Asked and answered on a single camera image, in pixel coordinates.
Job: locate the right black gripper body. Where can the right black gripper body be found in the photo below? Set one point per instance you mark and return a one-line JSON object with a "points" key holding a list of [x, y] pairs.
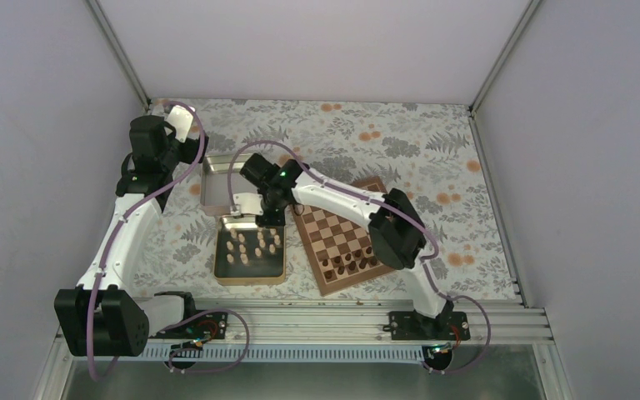
{"points": [[279, 217]]}

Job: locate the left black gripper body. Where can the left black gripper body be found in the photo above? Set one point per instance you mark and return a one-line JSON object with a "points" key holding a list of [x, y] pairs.
{"points": [[192, 152]]}

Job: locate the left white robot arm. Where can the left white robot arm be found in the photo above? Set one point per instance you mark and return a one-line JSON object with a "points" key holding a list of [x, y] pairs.
{"points": [[99, 317]]}

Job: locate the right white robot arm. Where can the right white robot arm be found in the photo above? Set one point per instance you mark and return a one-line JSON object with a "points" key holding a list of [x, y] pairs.
{"points": [[399, 237]]}

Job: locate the gold tin with pieces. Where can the gold tin with pieces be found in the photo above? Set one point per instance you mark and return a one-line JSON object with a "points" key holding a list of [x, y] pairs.
{"points": [[248, 255]]}

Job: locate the wooden chess board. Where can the wooden chess board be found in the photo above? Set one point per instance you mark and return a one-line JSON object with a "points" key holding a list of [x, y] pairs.
{"points": [[340, 252]]}

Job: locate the floral table mat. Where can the floral table mat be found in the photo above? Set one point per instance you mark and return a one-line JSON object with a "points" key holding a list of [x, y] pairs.
{"points": [[428, 151]]}

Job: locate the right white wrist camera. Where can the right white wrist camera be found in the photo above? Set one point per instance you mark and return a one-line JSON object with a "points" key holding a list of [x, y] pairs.
{"points": [[246, 203]]}

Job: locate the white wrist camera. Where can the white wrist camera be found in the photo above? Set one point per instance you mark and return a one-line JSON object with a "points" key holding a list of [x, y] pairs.
{"points": [[179, 122], [246, 203]]}

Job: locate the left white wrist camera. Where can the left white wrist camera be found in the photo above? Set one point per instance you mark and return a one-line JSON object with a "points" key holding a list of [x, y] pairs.
{"points": [[179, 122]]}

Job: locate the aluminium front rail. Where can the aluminium front rail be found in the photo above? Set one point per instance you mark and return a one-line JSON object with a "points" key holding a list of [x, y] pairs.
{"points": [[353, 332]]}

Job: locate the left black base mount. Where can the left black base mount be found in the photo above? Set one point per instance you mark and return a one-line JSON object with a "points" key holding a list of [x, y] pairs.
{"points": [[202, 329]]}

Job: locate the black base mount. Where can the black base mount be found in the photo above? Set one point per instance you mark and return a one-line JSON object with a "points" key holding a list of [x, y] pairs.
{"points": [[202, 329], [448, 325]]}

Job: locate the aluminium corner frame post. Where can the aluminium corner frame post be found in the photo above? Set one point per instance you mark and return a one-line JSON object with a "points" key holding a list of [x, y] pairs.
{"points": [[111, 38]]}

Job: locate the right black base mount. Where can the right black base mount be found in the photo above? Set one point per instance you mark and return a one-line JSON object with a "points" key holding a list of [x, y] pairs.
{"points": [[448, 325]]}

